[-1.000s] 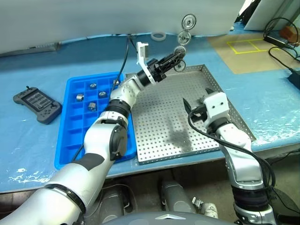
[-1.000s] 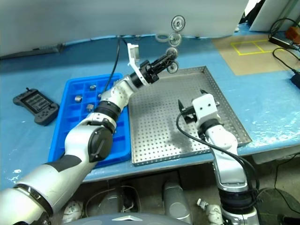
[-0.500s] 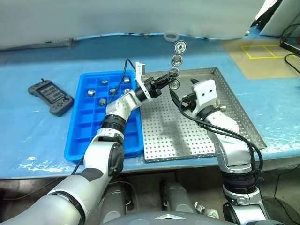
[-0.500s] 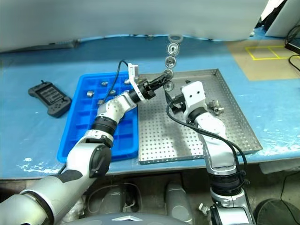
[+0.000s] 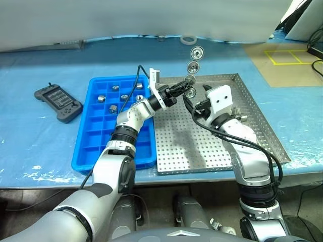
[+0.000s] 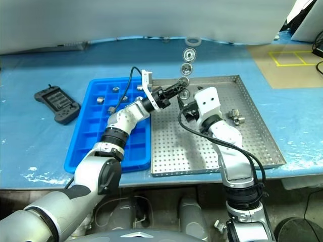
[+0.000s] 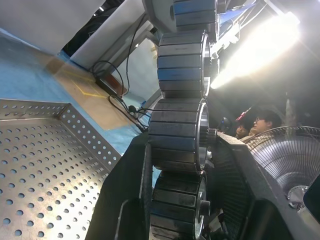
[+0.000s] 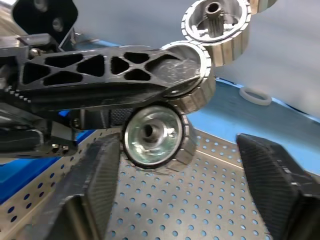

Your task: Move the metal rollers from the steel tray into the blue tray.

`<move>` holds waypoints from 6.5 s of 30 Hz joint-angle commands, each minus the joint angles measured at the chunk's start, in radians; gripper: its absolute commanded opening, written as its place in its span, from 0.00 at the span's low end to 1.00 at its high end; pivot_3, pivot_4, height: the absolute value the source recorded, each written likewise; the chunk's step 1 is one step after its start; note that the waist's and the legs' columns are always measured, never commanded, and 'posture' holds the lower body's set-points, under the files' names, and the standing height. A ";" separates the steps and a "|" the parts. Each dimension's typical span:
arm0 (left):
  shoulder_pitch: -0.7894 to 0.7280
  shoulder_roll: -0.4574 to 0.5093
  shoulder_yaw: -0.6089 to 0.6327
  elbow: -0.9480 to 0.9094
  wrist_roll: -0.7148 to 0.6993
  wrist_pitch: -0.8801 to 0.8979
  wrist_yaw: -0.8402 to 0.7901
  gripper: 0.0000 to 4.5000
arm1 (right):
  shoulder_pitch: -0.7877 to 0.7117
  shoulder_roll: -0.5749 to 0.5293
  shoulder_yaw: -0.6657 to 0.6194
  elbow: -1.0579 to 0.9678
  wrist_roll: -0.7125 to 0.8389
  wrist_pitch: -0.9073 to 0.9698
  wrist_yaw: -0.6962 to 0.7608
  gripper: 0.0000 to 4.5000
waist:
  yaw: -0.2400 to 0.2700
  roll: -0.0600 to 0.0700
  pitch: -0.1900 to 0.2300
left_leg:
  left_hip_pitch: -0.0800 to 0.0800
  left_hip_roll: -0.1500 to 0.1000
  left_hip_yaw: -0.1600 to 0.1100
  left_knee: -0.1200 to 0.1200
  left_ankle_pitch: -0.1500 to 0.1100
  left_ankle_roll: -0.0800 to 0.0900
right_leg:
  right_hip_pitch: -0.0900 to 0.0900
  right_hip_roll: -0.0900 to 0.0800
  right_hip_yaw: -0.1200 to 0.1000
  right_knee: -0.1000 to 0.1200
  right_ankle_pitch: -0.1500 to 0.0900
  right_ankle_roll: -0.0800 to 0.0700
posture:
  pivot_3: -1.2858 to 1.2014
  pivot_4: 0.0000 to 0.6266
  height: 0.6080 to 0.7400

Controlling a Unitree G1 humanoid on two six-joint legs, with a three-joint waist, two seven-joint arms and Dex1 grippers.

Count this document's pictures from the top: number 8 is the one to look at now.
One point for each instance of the ribbed metal roller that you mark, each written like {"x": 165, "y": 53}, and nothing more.
{"x": 165, "y": 146}
{"x": 225, "y": 53}
{"x": 200, "y": 100}

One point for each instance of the blue plastic compartment tray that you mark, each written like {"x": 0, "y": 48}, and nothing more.
{"x": 15, "y": 177}

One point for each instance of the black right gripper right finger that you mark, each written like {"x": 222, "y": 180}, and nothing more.
{"x": 275, "y": 190}

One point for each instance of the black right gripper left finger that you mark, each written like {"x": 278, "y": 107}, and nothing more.
{"x": 100, "y": 175}

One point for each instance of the perforated steel tray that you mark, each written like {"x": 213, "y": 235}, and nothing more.
{"x": 187, "y": 200}

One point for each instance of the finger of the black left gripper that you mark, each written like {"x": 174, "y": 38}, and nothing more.
{"x": 100, "y": 87}
{"x": 30, "y": 143}

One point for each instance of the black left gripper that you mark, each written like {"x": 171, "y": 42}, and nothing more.
{"x": 32, "y": 17}

